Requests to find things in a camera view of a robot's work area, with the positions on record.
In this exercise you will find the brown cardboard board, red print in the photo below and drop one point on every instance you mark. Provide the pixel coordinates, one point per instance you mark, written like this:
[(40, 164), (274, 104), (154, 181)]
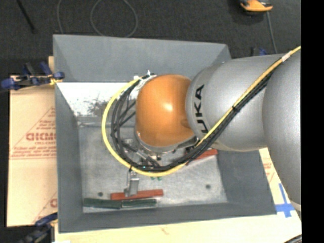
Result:
[(30, 166)]

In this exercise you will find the grey metal bin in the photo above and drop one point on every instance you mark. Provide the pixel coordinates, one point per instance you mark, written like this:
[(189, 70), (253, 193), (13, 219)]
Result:
[(101, 59)]

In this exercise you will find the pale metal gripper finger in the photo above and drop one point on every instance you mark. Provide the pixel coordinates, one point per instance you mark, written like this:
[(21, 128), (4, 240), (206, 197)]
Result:
[(134, 187), (127, 185)]

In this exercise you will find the red-brown flat block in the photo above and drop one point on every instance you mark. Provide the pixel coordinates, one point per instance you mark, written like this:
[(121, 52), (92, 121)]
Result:
[(208, 154), (149, 194)]

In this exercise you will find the dark green flat block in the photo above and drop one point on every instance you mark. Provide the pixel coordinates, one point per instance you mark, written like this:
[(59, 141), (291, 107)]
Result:
[(101, 203), (140, 203)]

